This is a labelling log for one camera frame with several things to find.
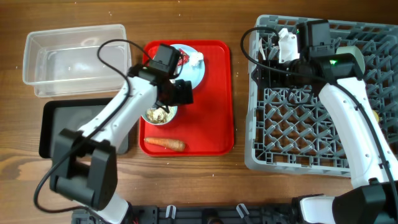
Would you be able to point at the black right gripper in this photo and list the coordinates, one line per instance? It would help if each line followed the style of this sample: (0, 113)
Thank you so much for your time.
(265, 73)

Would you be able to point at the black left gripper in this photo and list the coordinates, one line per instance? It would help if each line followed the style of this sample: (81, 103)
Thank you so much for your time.
(183, 93)

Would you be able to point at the rice and peanut leftovers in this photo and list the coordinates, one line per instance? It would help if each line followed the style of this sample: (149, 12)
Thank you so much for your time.
(160, 114)

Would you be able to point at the light blue bowl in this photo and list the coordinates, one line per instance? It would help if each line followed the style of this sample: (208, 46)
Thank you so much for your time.
(160, 119)

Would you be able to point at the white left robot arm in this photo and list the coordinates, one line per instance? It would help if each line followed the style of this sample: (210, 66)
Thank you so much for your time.
(84, 166)

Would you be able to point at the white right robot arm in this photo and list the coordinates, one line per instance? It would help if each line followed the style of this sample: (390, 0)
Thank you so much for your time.
(373, 168)

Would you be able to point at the grey dishwasher rack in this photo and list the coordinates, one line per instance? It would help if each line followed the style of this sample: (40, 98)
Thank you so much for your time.
(290, 131)

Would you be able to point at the light blue plate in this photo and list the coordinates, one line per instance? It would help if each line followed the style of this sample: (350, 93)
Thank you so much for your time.
(188, 73)

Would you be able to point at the red snack wrapper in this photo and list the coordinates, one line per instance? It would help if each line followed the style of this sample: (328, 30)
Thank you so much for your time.
(185, 58)

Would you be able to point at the crumpled white tissue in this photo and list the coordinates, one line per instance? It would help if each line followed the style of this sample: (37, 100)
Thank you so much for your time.
(195, 59)

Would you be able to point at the red serving tray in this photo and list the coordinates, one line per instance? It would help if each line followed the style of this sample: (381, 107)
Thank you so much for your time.
(207, 125)

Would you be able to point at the orange carrot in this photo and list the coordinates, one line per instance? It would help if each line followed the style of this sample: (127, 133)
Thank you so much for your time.
(172, 144)

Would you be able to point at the clear plastic bin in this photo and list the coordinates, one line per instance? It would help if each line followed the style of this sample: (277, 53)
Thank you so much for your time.
(76, 61)

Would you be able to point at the yellow cup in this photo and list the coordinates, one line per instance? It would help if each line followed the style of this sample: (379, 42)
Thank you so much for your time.
(376, 116)

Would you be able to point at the black tray bin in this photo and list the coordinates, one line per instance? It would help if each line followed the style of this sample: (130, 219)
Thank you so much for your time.
(70, 114)

